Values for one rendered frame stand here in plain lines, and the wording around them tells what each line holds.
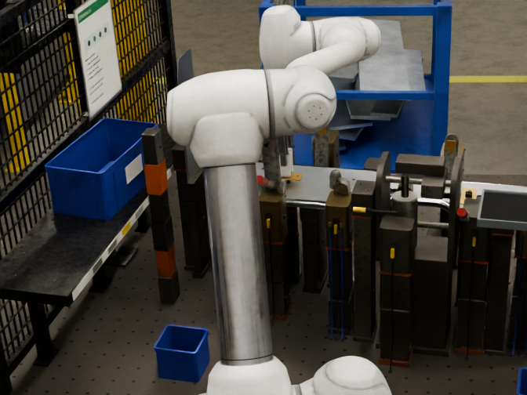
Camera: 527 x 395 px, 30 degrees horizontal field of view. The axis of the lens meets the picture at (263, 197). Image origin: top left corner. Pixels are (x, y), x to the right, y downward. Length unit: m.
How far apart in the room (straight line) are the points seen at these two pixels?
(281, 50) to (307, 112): 0.60
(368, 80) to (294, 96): 2.75
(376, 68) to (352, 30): 2.31
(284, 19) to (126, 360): 0.92
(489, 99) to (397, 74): 1.18
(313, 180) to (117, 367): 0.70
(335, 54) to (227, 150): 0.49
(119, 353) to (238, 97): 0.93
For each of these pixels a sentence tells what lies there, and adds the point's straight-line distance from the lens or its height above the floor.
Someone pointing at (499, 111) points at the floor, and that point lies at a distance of 5.56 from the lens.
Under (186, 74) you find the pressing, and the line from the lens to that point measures 2.57.
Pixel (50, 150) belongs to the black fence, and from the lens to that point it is 2.53.
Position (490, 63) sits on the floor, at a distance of 6.26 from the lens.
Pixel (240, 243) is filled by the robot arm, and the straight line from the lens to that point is 1.83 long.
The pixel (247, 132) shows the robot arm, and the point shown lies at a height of 1.44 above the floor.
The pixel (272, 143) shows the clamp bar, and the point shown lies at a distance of 2.35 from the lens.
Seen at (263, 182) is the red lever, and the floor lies 1.13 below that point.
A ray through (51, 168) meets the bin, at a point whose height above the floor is 1.16.
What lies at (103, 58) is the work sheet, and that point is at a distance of 2.76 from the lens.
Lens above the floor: 2.19
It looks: 28 degrees down
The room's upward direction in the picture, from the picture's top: 3 degrees counter-clockwise
